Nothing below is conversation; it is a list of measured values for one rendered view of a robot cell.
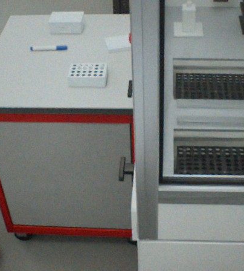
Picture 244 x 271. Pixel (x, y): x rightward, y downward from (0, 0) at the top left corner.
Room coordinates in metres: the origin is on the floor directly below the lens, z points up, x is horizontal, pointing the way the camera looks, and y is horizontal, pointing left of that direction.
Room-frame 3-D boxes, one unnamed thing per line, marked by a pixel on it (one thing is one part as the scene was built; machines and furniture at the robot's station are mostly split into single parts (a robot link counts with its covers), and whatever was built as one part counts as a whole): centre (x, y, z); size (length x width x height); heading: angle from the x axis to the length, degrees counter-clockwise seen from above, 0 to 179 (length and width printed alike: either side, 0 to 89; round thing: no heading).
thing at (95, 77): (1.44, 0.11, 0.78); 0.12 x 0.08 x 0.04; 84
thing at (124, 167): (0.86, -0.01, 0.91); 0.07 x 0.04 x 0.01; 174
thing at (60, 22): (1.80, 0.20, 0.79); 0.13 x 0.09 x 0.05; 84
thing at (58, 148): (1.61, 0.19, 0.38); 0.62 x 0.58 x 0.76; 174
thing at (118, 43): (1.65, -0.02, 0.77); 0.13 x 0.09 x 0.02; 100
